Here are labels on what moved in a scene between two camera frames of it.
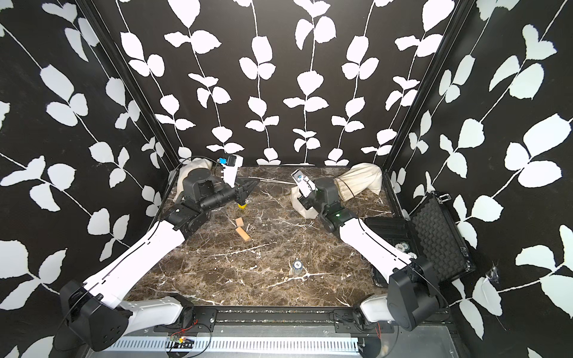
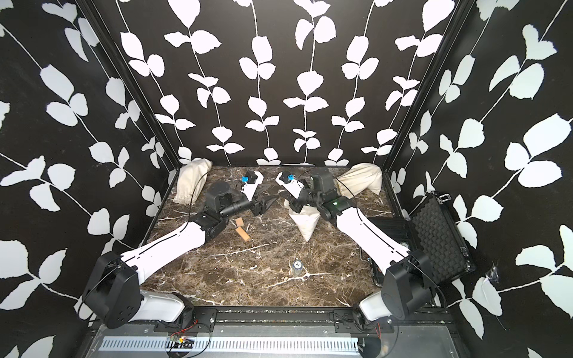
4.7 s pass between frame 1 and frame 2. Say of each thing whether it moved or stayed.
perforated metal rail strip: stayed
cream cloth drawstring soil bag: moved
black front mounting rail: stayed
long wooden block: stayed
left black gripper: moved
